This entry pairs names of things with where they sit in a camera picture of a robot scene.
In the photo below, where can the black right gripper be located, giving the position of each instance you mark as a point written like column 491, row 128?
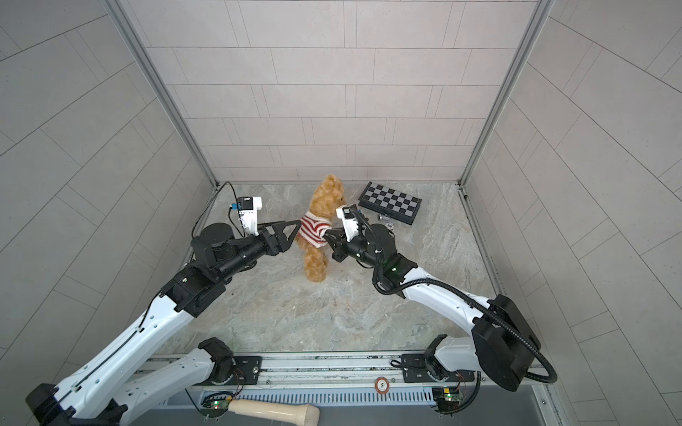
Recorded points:
column 341, row 245

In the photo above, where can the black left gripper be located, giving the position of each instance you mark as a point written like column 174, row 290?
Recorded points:
column 274, row 245

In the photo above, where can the red white striped knit sweater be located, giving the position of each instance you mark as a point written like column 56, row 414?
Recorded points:
column 313, row 229

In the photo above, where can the brown teddy bear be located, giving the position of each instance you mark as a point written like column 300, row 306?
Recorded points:
column 327, row 198

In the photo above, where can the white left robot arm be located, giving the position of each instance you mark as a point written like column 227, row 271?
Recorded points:
column 102, row 391

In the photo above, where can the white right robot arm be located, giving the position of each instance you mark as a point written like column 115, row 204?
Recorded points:
column 500, row 342

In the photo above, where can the folded black chess board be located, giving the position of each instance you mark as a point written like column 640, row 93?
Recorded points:
column 390, row 203

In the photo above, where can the round red sticker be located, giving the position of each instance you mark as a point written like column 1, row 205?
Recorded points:
column 382, row 385

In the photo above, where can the right green circuit board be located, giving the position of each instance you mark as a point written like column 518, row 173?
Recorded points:
column 447, row 400

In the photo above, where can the green circuit board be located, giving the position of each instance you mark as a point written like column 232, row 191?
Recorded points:
column 447, row 400
column 217, row 404

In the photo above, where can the left green circuit board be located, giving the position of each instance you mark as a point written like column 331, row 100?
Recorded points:
column 217, row 404

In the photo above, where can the aluminium corner profile left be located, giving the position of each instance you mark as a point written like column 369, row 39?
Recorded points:
column 125, row 28

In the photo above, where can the aluminium corner profile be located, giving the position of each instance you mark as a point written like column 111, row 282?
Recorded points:
column 532, row 32
column 125, row 28

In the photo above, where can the aluminium corner profile right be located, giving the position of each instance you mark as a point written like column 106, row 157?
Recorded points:
column 532, row 32

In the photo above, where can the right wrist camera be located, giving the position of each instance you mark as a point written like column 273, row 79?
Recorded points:
column 350, row 222

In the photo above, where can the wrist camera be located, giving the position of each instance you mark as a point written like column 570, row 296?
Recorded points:
column 247, row 208
column 350, row 222

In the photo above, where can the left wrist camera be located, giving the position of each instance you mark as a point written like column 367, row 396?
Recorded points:
column 247, row 208

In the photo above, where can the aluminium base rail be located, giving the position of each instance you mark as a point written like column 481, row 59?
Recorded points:
column 343, row 378

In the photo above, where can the beige wooden handle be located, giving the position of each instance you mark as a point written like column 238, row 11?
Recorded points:
column 301, row 415

